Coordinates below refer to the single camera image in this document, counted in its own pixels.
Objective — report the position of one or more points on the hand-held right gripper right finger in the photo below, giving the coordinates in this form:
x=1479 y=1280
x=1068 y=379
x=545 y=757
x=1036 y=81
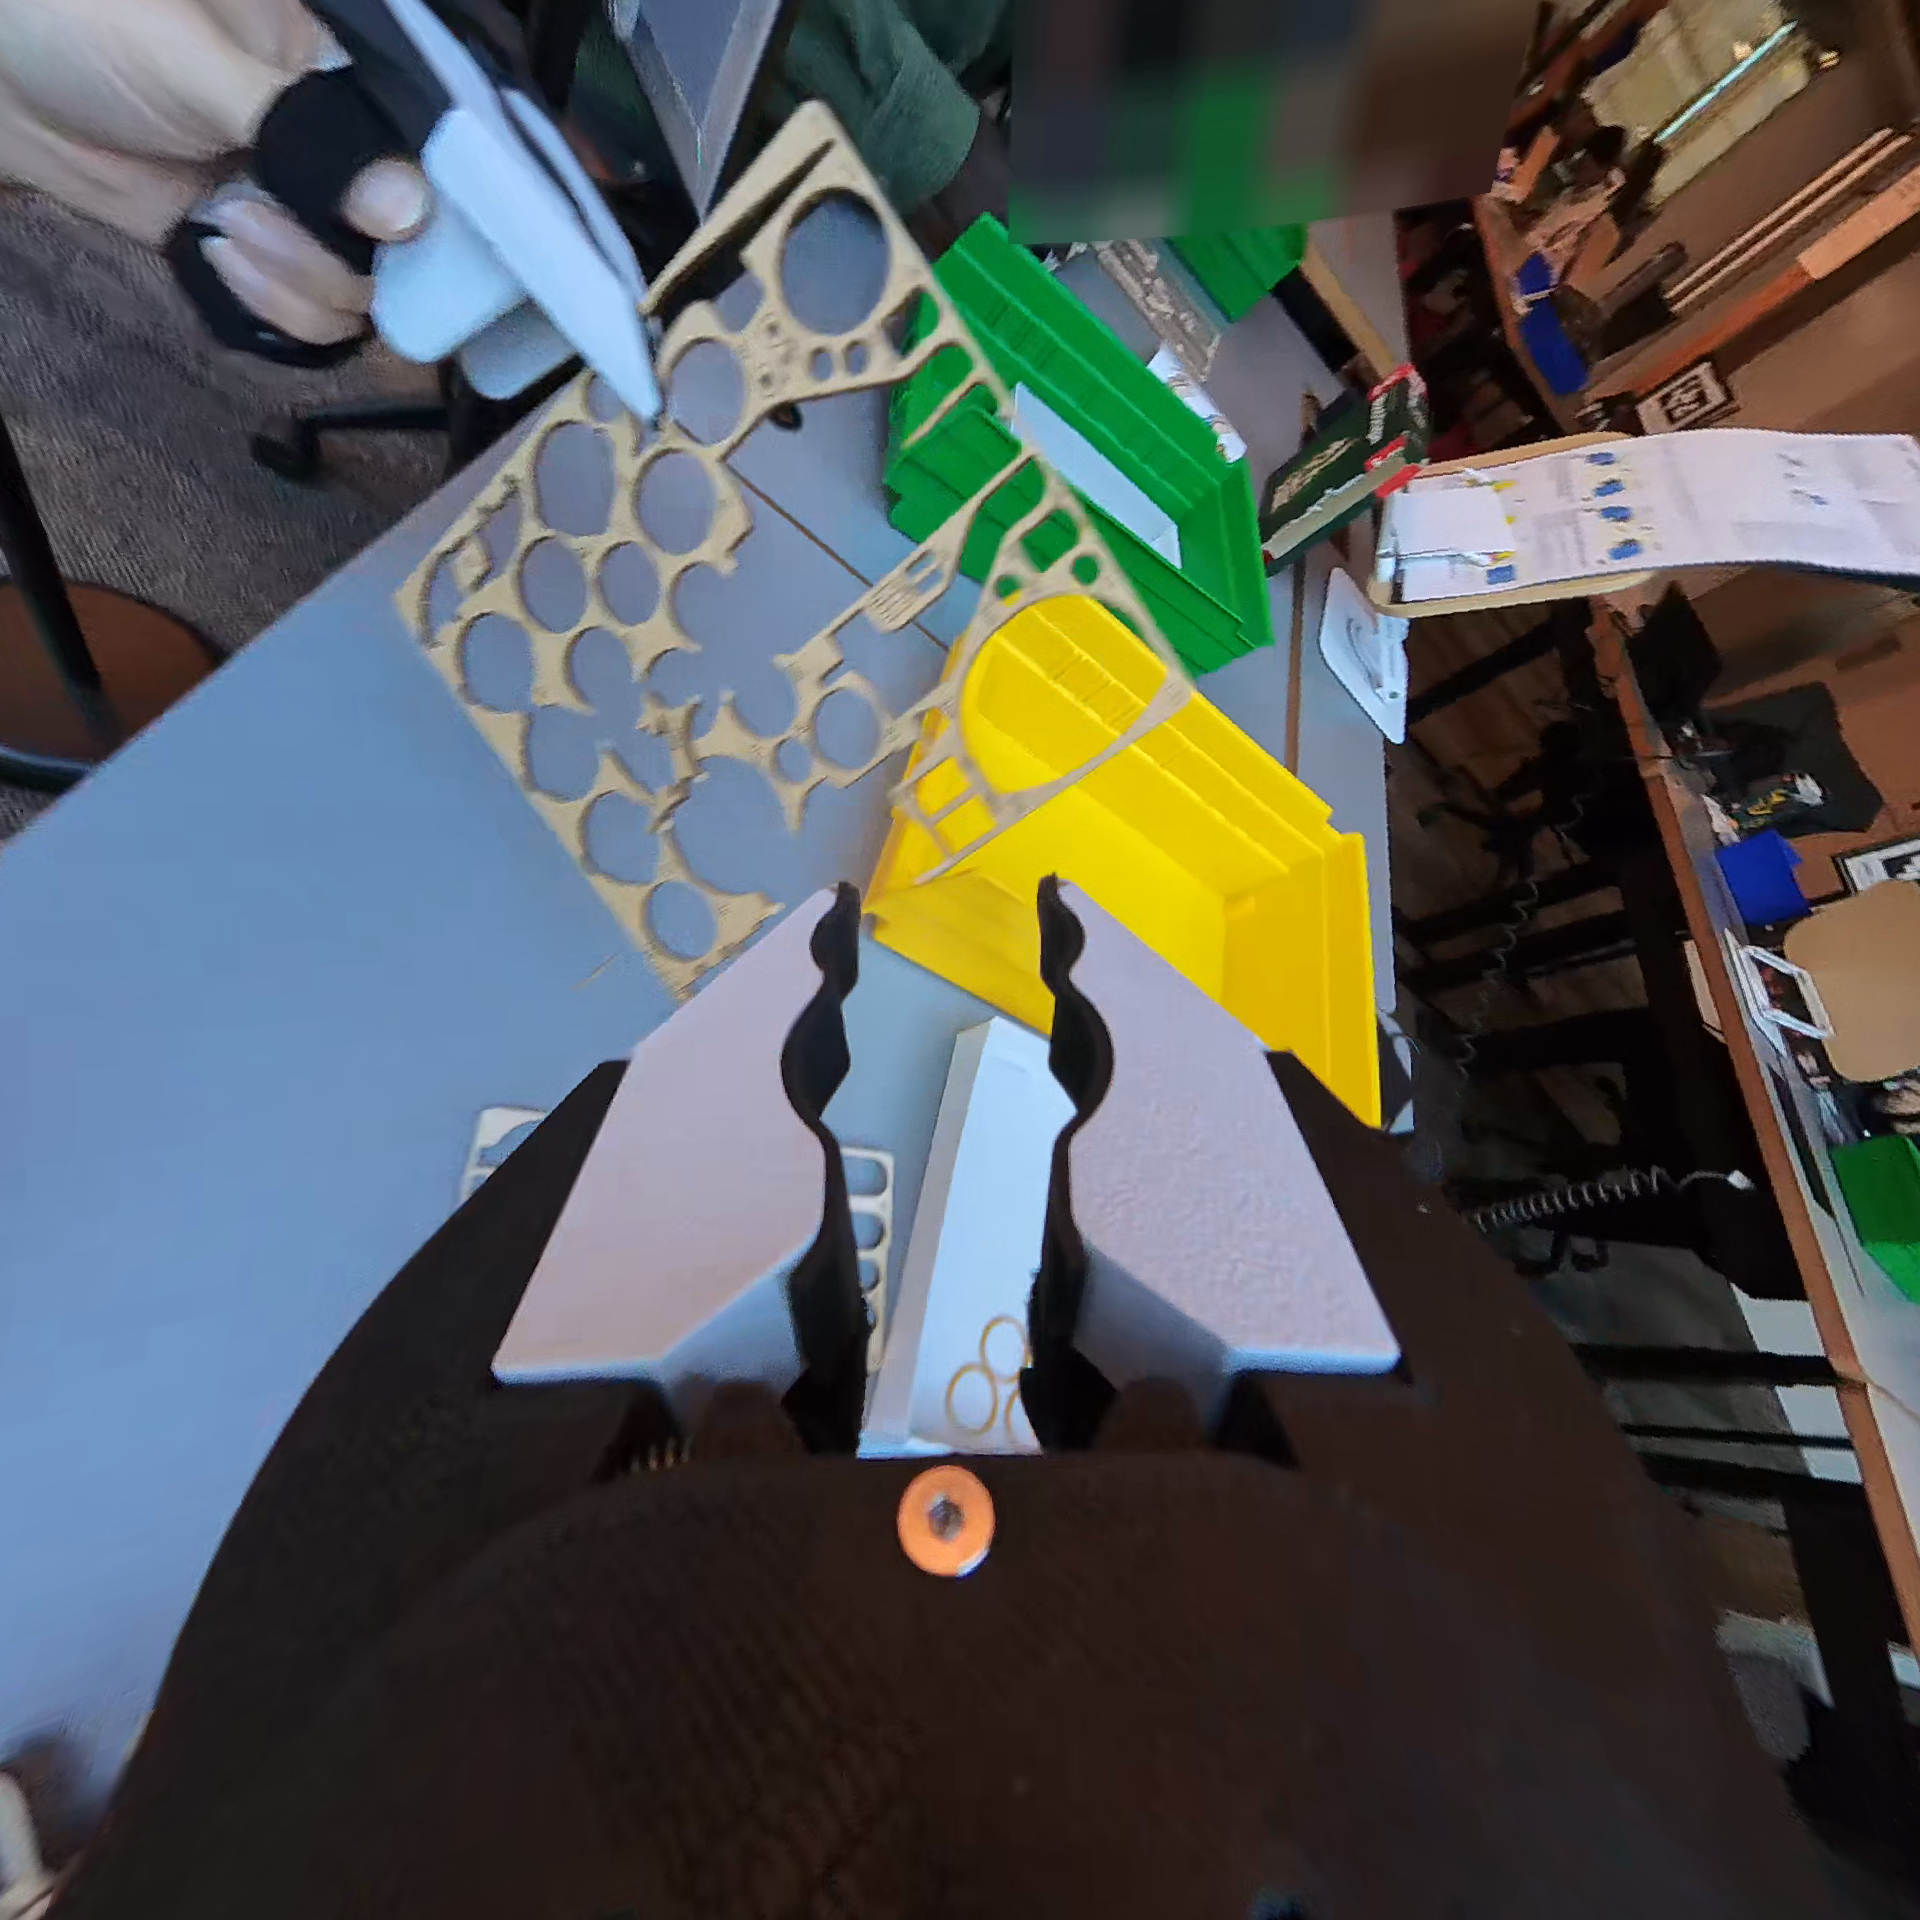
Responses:
x=1224 y=1200

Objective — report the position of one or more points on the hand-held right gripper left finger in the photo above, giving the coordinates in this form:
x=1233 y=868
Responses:
x=675 y=1185

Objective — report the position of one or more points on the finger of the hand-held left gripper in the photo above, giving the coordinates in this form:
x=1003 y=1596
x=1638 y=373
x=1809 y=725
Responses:
x=556 y=283
x=518 y=353

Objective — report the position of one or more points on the punched wooden model sheet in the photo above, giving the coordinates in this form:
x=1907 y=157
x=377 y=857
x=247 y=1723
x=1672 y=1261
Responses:
x=734 y=240

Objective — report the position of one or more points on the person's left forearm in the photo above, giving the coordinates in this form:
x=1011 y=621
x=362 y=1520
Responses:
x=119 y=89

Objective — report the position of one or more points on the dark model kit box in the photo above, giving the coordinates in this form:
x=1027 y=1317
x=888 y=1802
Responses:
x=1335 y=465

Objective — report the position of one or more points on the person's left hand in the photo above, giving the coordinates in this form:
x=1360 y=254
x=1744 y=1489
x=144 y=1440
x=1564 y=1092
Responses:
x=271 y=262

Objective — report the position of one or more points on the black chair base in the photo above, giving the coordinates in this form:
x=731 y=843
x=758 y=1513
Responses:
x=376 y=421

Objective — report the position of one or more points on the grey translucent panel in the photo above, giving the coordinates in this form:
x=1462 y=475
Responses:
x=705 y=89

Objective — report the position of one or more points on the white open box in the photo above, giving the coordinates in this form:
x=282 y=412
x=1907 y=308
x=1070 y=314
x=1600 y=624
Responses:
x=975 y=1185

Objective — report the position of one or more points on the yellow plastic bin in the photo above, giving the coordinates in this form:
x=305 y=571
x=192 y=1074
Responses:
x=1200 y=838

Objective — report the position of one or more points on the person's dark sweatshirt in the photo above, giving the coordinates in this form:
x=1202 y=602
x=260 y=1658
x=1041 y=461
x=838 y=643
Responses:
x=886 y=76

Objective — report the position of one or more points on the green plastic bin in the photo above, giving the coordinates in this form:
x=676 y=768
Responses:
x=1049 y=346
x=1243 y=269
x=1881 y=1213

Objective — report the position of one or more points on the brown round board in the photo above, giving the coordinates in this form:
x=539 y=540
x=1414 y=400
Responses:
x=119 y=674

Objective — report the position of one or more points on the white card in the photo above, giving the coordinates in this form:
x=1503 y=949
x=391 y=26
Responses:
x=1096 y=465

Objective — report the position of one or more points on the cluttered wooden-edged desk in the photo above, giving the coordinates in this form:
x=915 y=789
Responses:
x=1710 y=900

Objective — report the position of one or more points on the grey patterned sheet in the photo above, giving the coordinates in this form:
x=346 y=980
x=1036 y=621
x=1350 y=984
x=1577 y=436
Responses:
x=1161 y=306

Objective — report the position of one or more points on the small blue bin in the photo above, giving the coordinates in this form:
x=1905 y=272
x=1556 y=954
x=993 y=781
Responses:
x=1758 y=878

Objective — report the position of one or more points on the wooden clipboard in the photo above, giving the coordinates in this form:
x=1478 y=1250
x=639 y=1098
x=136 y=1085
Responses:
x=1500 y=603

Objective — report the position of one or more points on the brown cardboard piece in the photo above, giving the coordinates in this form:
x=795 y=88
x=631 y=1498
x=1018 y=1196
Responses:
x=1862 y=973

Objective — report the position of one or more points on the printed instruction sheet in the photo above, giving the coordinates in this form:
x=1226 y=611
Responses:
x=1695 y=502

